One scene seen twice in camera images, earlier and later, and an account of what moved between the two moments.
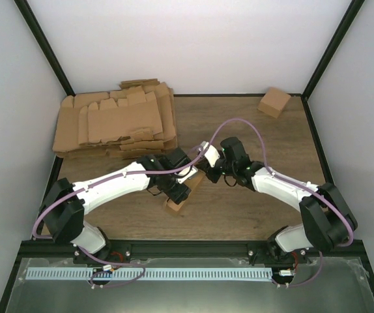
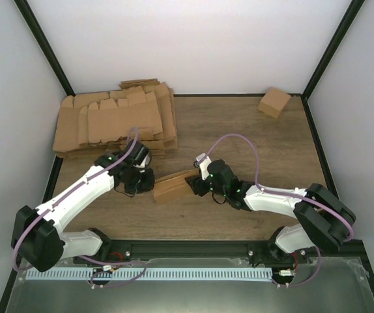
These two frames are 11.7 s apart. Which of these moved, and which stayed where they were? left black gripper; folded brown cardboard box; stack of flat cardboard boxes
Moved: left black gripper
Stayed: folded brown cardboard box; stack of flat cardboard boxes
